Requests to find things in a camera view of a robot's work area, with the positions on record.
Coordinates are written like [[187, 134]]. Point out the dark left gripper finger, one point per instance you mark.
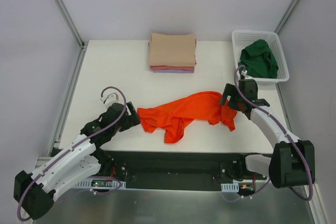
[[131, 109], [128, 122]]

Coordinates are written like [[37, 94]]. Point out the folded pink t-shirt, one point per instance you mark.
[[172, 68]]

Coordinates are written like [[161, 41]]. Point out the orange t-shirt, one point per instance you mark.
[[175, 116]]

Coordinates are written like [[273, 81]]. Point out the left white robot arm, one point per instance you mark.
[[37, 191]]

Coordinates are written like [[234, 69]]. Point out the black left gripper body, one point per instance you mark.
[[132, 115]]

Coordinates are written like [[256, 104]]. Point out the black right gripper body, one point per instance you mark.
[[231, 98]]

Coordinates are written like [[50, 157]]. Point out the right white cable duct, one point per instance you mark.
[[230, 187]]

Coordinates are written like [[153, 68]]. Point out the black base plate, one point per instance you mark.
[[174, 170]]

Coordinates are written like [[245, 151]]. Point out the green t-shirt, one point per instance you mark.
[[259, 60]]

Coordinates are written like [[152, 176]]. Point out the folded purple t-shirt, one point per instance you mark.
[[170, 71]]

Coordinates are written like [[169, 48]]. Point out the left aluminium frame post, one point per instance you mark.
[[70, 23]]

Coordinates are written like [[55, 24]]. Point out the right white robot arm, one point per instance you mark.
[[292, 162]]

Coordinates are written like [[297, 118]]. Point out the aluminium frame post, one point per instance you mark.
[[70, 23], [286, 16]]

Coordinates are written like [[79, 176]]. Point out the white plastic basket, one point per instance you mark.
[[244, 38]]

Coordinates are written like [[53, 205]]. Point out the left white cable duct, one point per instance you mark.
[[98, 183]]

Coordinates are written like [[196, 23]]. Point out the right aluminium frame post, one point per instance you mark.
[[286, 16]]

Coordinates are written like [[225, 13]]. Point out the white cable duct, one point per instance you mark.
[[230, 187], [98, 183]]

